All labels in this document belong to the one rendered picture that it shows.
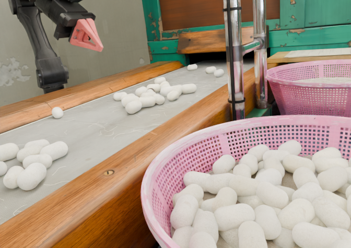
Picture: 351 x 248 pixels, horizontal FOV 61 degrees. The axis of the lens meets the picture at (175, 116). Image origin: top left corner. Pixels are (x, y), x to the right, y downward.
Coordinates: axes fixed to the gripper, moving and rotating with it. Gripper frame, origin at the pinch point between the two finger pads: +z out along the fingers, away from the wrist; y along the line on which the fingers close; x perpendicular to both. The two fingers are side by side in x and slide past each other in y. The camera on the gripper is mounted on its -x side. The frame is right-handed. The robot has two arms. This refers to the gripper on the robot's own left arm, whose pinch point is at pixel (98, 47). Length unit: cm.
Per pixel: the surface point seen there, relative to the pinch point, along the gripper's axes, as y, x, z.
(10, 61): 91, 126, -134
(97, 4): 134, 59, -109
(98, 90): -1.0, 8.8, 5.3
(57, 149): -31.9, -5.3, 22.1
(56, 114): -18.6, 5.7, 9.9
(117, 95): -4.9, 3.1, 12.5
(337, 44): 43, -26, 41
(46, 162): -34.5, -5.6, 23.2
